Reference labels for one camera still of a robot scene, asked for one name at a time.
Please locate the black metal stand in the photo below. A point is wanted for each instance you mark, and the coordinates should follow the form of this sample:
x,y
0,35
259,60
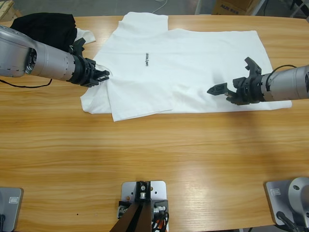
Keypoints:
x,y
299,7

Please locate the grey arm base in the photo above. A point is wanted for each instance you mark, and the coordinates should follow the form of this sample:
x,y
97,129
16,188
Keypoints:
x,y
275,200
12,210

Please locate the cardboard box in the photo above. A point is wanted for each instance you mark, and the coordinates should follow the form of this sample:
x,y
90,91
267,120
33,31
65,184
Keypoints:
x,y
229,7

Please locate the white metal post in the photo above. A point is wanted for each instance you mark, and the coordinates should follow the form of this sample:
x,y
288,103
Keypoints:
x,y
259,8
199,7

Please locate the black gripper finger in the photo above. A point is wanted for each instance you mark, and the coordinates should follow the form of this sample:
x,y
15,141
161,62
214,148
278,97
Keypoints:
x,y
103,72
102,78
231,97
217,89

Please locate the white t-shirt with black logo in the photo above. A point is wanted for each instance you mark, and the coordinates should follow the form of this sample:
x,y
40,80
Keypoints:
x,y
181,72

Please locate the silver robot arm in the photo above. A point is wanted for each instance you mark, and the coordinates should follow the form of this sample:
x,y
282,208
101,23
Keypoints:
x,y
36,60
287,83

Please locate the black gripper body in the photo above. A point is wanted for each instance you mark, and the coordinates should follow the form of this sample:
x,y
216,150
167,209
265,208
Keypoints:
x,y
248,90
84,72

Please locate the wooden pallet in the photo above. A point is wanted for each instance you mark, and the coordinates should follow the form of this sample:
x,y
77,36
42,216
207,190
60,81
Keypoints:
x,y
7,9

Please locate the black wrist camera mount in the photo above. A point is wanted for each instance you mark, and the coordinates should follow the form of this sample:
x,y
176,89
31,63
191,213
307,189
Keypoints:
x,y
78,47
253,67

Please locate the folded white t-shirt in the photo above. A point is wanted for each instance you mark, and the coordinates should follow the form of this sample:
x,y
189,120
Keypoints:
x,y
87,35

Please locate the folded black t-shirt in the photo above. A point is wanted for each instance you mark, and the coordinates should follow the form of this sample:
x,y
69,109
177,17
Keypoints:
x,y
48,29

